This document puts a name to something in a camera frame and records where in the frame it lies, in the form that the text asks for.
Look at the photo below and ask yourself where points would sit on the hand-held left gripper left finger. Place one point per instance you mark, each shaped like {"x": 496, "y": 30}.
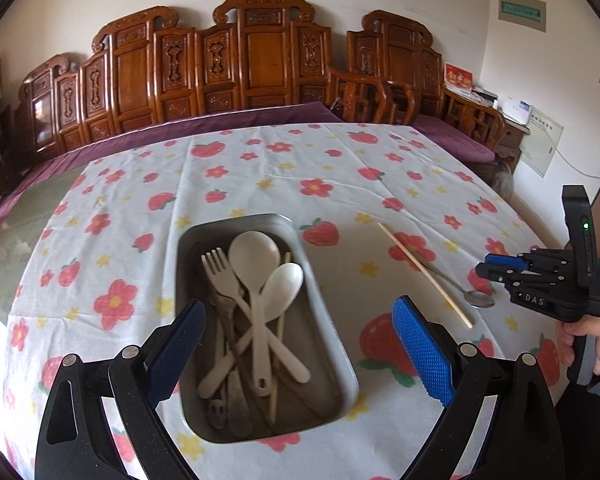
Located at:
{"x": 175, "y": 350}

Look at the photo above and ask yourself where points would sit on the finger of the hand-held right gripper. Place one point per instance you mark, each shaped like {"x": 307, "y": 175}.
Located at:
{"x": 532, "y": 296}
{"x": 502, "y": 262}

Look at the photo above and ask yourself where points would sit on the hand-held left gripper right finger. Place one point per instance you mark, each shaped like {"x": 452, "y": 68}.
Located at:
{"x": 422, "y": 355}

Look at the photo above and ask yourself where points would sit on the metal spoon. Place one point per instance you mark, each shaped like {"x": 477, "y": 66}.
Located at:
{"x": 240, "y": 410}
{"x": 480, "y": 300}

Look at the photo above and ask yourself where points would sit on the wooden chopstick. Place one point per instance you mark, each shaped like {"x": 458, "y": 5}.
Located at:
{"x": 273, "y": 400}
{"x": 425, "y": 275}

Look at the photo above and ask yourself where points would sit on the cream plastic fork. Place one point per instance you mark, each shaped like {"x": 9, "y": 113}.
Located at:
{"x": 220, "y": 280}

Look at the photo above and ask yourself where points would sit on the metal tray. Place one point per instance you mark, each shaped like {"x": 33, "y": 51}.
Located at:
{"x": 200, "y": 240}

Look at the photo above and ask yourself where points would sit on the large cream plastic spoon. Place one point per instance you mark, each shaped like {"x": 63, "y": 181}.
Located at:
{"x": 254, "y": 260}

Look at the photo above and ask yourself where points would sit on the small cream plastic spoon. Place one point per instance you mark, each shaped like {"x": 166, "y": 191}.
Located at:
{"x": 284, "y": 287}

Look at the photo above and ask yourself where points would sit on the grey round object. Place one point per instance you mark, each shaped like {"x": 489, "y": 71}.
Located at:
{"x": 503, "y": 180}

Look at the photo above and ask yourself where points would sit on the wooden side table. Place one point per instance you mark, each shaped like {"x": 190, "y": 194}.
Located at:
{"x": 512, "y": 143}

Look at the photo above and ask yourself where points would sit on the short purple seat cushion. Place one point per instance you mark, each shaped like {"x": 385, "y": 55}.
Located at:
{"x": 450, "y": 135}

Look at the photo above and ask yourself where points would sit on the white tabletop device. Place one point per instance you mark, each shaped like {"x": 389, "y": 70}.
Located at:
{"x": 517, "y": 111}

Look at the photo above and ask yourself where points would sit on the grey flat box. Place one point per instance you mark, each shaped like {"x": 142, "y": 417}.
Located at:
{"x": 483, "y": 96}

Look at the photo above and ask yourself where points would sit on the red desk calendar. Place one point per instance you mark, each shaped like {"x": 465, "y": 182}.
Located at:
{"x": 458, "y": 76}

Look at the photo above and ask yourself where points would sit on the floral strawberry tablecloth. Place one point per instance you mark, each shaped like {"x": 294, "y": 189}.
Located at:
{"x": 280, "y": 170}

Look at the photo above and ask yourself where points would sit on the long purple seat cushion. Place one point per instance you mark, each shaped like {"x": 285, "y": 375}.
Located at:
{"x": 180, "y": 125}

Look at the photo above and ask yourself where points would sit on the carved wooden armchair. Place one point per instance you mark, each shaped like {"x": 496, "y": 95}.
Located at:
{"x": 400, "y": 40}

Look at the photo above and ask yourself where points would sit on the carved wooden sofa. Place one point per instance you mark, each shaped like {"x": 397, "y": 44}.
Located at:
{"x": 260, "y": 60}

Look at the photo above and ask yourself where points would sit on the white wall panel door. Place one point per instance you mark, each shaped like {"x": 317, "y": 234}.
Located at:
{"x": 542, "y": 142}

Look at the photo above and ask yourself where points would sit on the grey wall distribution box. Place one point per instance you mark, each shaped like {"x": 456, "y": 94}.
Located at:
{"x": 522, "y": 12}

